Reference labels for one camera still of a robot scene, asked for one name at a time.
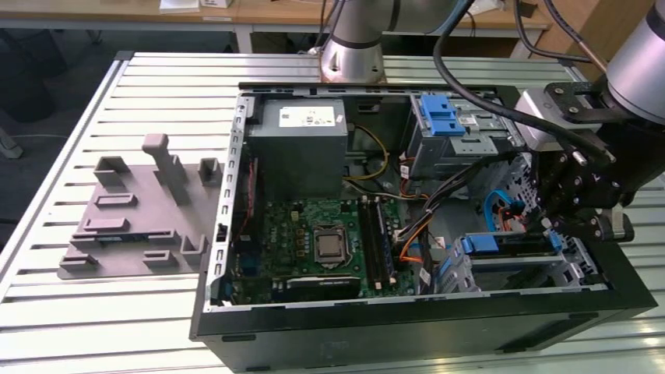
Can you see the wooden cabinet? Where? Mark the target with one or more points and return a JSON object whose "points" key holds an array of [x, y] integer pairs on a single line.
{"points": [[587, 23]]}

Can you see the hard disk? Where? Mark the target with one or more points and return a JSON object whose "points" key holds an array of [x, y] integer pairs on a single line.
{"points": [[480, 244]]}

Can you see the black graphics card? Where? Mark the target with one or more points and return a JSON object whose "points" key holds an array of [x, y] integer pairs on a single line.
{"points": [[321, 286]]}

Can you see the black open PC case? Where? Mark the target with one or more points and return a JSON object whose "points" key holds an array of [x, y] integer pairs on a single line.
{"points": [[416, 339]]}

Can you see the CPU socket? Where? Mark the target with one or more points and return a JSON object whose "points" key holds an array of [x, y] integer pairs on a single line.
{"points": [[332, 228]]}

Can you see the grey power supply unit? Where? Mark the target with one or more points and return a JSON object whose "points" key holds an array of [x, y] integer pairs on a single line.
{"points": [[296, 163]]}

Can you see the clear plastic bag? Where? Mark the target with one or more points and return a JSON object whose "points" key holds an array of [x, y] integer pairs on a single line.
{"points": [[491, 5]]}

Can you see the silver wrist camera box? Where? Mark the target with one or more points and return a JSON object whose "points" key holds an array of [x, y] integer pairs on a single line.
{"points": [[535, 124]]}

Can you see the black RAM slot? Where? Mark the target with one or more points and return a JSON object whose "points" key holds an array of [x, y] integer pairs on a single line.
{"points": [[369, 241]]}

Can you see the small black object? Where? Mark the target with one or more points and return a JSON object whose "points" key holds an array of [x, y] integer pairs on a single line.
{"points": [[529, 9]]}

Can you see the white paper box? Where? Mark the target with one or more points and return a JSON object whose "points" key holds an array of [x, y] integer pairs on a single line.
{"points": [[179, 5]]}

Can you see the wooden desk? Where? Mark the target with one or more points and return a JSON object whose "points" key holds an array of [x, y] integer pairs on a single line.
{"points": [[208, 9]]}

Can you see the black camera bracket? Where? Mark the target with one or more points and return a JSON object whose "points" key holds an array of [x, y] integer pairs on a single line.
{"points": [[567, 97]]}

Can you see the green motherboard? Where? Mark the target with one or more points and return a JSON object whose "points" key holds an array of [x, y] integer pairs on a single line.
{"points": [[337, 212]]}

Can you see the grey parts rack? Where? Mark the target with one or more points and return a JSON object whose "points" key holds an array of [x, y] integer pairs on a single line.
{"points": [[119, 257]]}

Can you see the silver CPU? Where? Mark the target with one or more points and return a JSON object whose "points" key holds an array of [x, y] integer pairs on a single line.
{"points": [[329, 246]]}

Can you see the silver drive cage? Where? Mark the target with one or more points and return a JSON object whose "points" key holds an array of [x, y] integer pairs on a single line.
{"points": [[431, 156]]}

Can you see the spare RAM stick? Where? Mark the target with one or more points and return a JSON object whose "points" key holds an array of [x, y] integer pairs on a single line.
{"points": [[121, 237]]}

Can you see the blue drive cage latch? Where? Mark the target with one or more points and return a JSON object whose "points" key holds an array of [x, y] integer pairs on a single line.
{"points": [[441, 117]]}

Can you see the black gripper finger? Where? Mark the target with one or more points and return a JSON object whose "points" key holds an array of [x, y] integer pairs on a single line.
{"points": [[569, 183], [603, 195]]}

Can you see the white labelled box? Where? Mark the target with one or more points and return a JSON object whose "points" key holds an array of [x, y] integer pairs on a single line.
{"points": [[215, 3]]}

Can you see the grey furniture foot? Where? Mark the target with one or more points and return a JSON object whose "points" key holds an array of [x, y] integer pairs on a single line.
{"points": [[11, 146]]}

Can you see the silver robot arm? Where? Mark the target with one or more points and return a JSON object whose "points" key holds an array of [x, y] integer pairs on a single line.
{"points": [[353, 43]]}

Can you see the silver disk bay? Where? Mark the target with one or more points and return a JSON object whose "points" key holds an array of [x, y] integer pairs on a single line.
{"points": [[520, 272]]}

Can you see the RAM stick in slot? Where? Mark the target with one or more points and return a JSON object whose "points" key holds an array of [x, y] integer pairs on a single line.
{"points": [[388, 249]]}

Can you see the black case fan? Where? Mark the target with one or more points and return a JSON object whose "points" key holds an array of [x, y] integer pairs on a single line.
{"points": [[241, 218]]}

